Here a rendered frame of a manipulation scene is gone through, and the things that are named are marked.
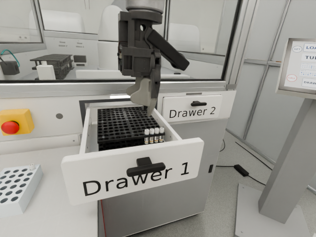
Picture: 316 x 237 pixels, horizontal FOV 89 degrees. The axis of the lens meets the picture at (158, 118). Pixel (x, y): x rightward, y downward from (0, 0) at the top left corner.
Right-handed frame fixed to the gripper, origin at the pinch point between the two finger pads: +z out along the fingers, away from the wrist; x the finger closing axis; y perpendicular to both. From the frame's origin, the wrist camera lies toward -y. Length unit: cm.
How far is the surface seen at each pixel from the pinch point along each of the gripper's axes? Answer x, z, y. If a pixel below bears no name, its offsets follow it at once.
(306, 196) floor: -13, 94, -152
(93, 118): -24.6, 12.4, 14.7
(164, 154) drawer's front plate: 10.8, 6.7, -0.6
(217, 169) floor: -62, 95, -97
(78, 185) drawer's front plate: 10.7, 10.8, 16.5
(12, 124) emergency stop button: -16.0, 9.3, 36.0
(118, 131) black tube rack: -2.8, 7.5, 7.6
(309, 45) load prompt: -22, -21, -89
